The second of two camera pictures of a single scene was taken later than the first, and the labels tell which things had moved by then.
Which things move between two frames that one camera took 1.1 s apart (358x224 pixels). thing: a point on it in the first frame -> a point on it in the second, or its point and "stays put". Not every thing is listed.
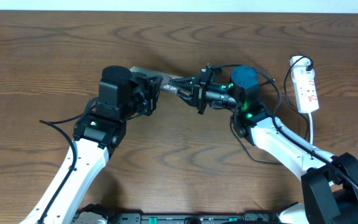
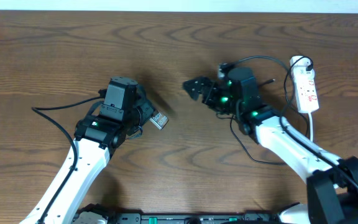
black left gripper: x=153 y=84 -> x=149 y=106
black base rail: x=246 y=218 stays put
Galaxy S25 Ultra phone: x=166 y=77 -> x=159 y=120
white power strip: x=304 y=84 stays put
